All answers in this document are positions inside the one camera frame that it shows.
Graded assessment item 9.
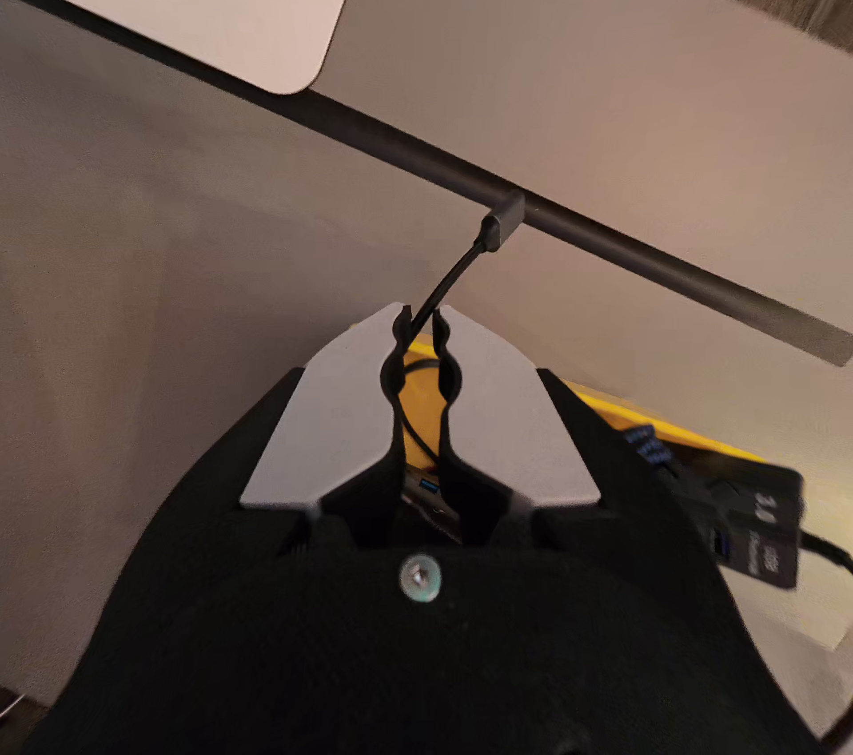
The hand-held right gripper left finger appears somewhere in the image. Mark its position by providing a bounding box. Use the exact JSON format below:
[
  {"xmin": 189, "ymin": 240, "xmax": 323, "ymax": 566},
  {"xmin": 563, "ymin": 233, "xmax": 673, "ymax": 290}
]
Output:
[{"xmin": 239, "ymin": 302, "xmax": 410, "ymax": 514}]

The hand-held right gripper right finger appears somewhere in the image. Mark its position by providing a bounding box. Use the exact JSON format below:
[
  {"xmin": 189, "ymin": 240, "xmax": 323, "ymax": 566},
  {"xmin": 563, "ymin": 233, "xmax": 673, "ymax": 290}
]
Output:
[{"xmin": 431, "ymin": 304, "xmax": 602, "ymax": 511}]

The yellow plastic bin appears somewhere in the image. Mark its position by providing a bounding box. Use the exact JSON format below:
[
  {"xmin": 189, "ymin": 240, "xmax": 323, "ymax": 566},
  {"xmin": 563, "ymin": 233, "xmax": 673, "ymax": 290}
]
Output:
[{"xmin": 399, "ymin": 334, "xmax": 847, "ymax": 643}]

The black hub tail cable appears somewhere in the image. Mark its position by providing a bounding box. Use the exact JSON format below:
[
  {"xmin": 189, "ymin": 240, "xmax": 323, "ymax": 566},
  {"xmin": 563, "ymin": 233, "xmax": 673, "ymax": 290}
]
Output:
[{"xmin": 393, "ymin": 187, "xmax": 529, "ymax": 469}]

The blue black braided cable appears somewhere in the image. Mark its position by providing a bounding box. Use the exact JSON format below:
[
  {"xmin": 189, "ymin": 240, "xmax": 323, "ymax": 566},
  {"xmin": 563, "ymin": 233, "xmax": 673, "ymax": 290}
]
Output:
[{"xmin": 621, "ymin": 424, "xmax": 677, "ymax": 471}]

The thin black cable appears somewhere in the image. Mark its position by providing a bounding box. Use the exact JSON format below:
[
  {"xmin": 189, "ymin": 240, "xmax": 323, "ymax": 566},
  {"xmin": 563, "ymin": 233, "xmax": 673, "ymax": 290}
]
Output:
[{"xmin": 796, "ymin": 528, "xmax": 853, "ymax": 577}]

